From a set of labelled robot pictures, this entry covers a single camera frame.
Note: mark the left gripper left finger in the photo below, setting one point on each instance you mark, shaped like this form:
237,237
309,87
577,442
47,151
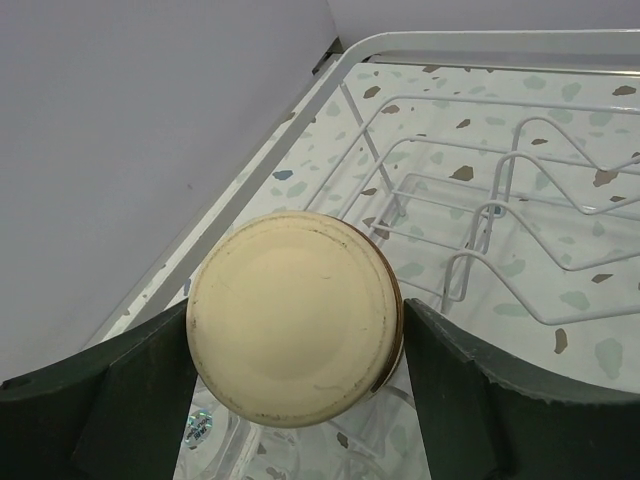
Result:
117,410

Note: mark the white wire dish rack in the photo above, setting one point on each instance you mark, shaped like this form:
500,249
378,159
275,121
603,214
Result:
498,173

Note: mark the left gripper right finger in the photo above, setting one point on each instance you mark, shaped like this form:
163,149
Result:
486,414

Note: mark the clear glass cup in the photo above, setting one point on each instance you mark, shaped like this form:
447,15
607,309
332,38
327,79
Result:
379,439

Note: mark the beige brown ceramic cup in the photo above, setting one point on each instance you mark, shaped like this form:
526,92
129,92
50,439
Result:
294,318

